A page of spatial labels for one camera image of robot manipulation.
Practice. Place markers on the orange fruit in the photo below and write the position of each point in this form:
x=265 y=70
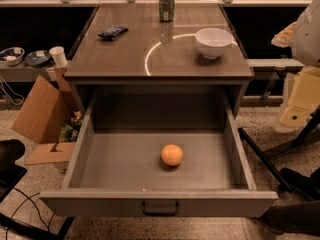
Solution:
x=172 y=155

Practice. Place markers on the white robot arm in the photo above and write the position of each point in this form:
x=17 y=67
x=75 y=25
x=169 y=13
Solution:
x=302 y=90

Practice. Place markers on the grey cabinet with counter top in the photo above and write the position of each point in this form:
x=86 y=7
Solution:
x=152 y=51

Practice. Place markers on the open grey top drawer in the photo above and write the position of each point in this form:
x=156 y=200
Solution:
x=116 y=164

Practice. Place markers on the white ceramic bowl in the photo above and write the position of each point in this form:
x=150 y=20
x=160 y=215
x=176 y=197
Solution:
x=212 y=43

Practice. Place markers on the green snack bags in box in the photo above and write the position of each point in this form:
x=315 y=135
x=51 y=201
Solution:
x=69 y=132

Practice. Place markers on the grey bench right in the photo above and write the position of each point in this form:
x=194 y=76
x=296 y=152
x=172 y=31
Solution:
x=271 y=64

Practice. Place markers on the brown cardboard box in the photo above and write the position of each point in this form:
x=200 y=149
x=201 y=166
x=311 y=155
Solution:
x=45 y=112

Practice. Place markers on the green soda can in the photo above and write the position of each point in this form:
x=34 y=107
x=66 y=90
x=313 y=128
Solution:
x=166 y=10

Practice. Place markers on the white paper cup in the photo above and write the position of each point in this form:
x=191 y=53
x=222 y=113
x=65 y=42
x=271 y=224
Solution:
x=58 y=56

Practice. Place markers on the dark blue bowl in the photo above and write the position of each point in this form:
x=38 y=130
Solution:
x=38 y=58

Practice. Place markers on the grey low shelf left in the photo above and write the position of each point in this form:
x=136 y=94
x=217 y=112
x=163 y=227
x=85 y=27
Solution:
x=25 y=73

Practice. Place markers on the blue patterned bowl left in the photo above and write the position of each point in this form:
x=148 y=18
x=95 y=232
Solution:
x=12 y=56

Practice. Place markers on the black chair left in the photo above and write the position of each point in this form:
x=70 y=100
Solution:
x=10 y=173

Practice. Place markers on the black drawer handle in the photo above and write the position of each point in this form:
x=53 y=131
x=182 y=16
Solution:
x=160 y=208

